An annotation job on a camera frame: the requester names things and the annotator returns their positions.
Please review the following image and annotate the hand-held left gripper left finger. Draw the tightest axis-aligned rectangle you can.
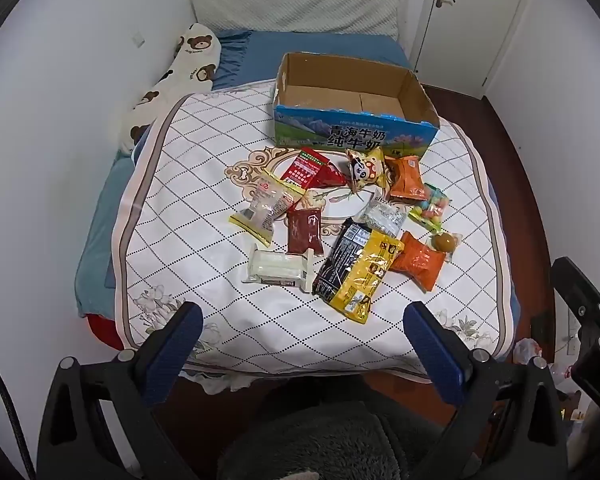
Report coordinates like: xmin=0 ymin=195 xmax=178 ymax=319
xmin=36 ymin=301 xmax=221 ymax=480

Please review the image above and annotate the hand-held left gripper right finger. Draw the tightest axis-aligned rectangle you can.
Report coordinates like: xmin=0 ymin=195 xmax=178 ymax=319
xmin=403 ymin=301 xmax=567 ymax=480

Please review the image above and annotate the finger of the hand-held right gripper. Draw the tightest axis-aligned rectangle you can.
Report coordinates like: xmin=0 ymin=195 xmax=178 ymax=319
xmin=550 ymin=256 xmax=600 ymax=341

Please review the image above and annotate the orange snack packet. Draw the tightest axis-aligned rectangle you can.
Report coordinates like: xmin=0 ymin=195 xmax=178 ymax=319
xmin=384 ymin=155 xmax=428 ymax=203
xmin=389 ymin=231 xmax=453 ymax=292

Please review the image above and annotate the yellow and black snack bag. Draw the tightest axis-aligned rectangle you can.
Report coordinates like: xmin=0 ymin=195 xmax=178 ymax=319
xmin=311 ymin=217 xmax=406 ymax=325

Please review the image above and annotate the white wafer packet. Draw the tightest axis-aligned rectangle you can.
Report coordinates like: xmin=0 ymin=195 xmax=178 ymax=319
xmin=242 ymin=244 xmax=321 ymax=295

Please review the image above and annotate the grey clear snack packet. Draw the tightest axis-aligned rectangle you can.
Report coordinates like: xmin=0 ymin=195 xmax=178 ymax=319
xmin=352 ymin=190 xmax=410 ymax=238

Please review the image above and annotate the yellow-edged clear bread packet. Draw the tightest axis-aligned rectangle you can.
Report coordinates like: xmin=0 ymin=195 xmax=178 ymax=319
xmin=229 ymin=172 xmax=306 ymax=247

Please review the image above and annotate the dark red snack packet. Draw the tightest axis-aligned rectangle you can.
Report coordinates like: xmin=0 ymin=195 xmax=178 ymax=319
xmin=286 ymin=206 xmax=325 ymax=256

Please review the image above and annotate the yellow panda snack packet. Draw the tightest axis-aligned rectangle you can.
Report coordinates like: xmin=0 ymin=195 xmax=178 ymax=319
xmin=345 ymin=146 xmax=387 ymax=193

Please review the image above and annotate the blue cardboard box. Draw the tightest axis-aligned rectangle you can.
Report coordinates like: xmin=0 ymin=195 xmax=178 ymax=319
xmin=271 ymin=52 xmax=441 ymax=157

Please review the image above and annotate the red cloth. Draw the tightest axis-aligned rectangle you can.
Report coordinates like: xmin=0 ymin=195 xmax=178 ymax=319
xmin=82 ymin=312 xmax=126 ymax=352

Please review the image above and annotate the white plastic bag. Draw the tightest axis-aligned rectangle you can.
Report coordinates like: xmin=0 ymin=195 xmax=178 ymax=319
xmin=511 ymin=337 xmax=546 ymax=366

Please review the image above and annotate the brown egg packet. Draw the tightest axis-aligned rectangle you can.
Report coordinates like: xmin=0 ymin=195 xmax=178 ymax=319
xmin=430 ymin=230 xmax=462 ymax=253

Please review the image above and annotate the colourful candy bag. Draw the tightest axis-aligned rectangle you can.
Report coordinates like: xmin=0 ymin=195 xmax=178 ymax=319
xmin=409 ymin=182 xmax=452 ymax=233

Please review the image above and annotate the white quilted mat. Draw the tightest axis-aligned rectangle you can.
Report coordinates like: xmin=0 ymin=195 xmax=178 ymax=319
xmin=111 ymin=80 xmax=513 ymax=393

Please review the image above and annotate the white door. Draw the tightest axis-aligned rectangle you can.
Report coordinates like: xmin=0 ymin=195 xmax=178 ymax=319
xmin=411 ymin=0 xmax=537 ymax=100

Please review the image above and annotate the bear print pillow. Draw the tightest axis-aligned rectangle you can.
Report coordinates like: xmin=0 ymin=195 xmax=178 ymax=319
xmin=115 ymin=22 xmax=223 ymax=156

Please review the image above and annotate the blue satin pillow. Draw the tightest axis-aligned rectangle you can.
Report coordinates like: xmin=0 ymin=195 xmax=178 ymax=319
xmin=211 ymin=30 xmax=255 ymax=92

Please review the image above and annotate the blue bedsheet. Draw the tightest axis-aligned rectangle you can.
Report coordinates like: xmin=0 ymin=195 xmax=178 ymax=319
xmin=75 ymin=30 xmax=523 ymax=321

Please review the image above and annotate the grey pillow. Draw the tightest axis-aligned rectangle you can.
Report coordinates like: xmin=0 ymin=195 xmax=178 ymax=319
xmin=189 ymin=0 xmax=408 ymax=41

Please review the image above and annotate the black cable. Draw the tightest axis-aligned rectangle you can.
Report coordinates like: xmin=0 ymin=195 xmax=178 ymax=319
xmin=0 ymin=340 xmax=36 ymax=480

